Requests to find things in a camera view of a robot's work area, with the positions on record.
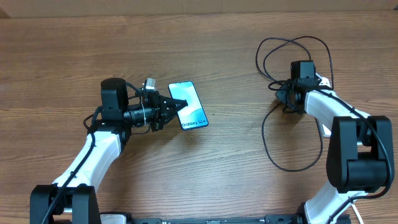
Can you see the blue Galaxy smartphone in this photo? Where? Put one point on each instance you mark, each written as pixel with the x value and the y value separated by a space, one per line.
pixel 193 115

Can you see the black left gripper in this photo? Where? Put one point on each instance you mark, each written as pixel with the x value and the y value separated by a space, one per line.
pixel 160 102

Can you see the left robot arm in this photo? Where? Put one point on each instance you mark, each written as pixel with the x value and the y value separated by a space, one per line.
pixel 75 190

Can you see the white power strip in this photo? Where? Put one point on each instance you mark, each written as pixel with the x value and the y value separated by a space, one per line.
pixel 323 114

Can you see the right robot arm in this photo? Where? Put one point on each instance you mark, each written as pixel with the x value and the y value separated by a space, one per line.
pixel 360 159

